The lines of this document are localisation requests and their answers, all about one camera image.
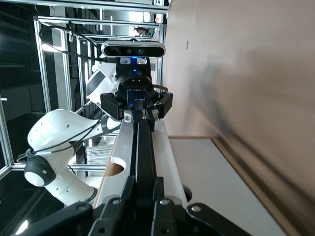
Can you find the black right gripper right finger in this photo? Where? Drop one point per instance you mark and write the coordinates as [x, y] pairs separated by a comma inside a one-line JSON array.
[[172, 216]]

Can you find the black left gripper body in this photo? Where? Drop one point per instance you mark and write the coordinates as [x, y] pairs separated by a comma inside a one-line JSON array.
[[134, 79]]

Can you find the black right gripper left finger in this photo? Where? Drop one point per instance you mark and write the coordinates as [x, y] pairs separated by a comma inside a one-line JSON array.
[[110, 216]]

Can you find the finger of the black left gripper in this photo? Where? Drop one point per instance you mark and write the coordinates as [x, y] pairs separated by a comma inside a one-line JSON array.
[[110, 103], [163, 102]]

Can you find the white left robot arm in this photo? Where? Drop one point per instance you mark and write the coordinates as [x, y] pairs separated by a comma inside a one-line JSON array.
[[56, 127]]

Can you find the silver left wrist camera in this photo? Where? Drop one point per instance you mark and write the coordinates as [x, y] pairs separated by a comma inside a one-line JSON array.
[[134, 50]]

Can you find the aluminium profile cage frame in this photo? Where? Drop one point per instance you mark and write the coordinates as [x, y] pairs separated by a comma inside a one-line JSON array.
[[43, 73]]

